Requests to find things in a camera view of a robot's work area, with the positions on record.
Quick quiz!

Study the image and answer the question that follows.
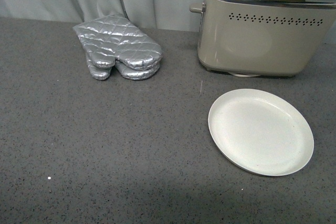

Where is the beige two-slot toaster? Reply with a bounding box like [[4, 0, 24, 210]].
[[190, 0, 335, 76]]

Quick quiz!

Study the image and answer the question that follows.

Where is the upper silver quilted oven mitt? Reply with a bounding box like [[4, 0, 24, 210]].
[[73, 15, 162, 70]]

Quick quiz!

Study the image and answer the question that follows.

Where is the lower silver quilted oven mitt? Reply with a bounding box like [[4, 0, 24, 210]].
[[86, 54, 160, 81]]

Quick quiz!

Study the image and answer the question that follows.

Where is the silver quilted oven mitt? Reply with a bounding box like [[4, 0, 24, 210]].
[[86, 54, 160, 81], [73, 15, 162, 70]]

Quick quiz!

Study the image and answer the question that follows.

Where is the white round plate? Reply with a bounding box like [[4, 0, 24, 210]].
[[208, 89, 314, 176]]

